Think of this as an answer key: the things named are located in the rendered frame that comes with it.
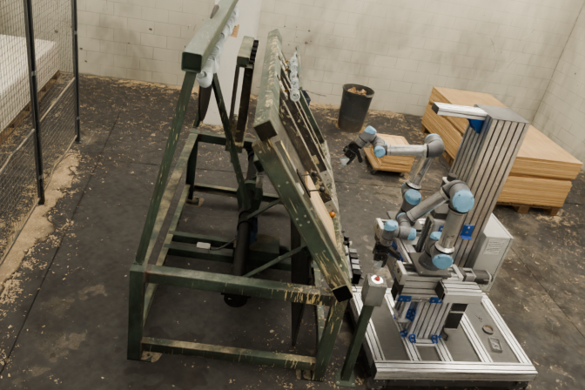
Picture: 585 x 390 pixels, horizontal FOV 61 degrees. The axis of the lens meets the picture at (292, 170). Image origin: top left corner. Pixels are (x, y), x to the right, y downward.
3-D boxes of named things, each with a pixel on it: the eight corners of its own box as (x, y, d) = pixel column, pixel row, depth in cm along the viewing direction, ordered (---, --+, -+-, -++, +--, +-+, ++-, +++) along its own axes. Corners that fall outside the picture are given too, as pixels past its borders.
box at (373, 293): (380, 308, 320) (387, 286, 312) (362, 305, 319) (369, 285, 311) (377, 295, 331) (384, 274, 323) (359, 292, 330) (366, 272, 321)
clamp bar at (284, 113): (330, 217, 381) (359, 205, 376) (260, 81, 330) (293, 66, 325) (329, 210, 389) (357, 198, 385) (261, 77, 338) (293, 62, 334)
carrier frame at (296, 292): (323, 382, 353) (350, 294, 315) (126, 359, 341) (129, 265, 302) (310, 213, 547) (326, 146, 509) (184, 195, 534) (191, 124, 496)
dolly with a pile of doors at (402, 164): (408, 180, 663) (417, 153, 645) (371, 176, 653) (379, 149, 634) (394, 158, 716) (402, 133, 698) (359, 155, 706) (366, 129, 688)
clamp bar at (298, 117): (326, 185, 423) (352, 175, 419) (264, 61, 373) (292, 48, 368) (325, 179, 432) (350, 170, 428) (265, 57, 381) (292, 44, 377)
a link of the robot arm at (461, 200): (446, 258, 313) (472, 183, 288) (450, 273, 300) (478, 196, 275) (426, 255, 314) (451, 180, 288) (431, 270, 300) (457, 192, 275)
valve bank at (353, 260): (359, 300, 350) (368, 274, 339) (340, 298, 349) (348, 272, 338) (352, 257, 394) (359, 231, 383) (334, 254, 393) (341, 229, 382)
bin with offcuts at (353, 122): (368, 136, 776) (379, 97, 746) (337, 132, 766) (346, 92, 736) (360, 123, 820) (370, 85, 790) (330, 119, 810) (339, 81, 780)
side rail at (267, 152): (330, 290, 313) (346, 284, 311) (251, 146, 265) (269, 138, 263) (330, 283, 318) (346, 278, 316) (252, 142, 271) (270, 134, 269)
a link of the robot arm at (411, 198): (401, 211, 357) (406, 195, 350) (400, 202, 369) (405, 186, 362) (418, 214, 356) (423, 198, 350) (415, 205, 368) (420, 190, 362)
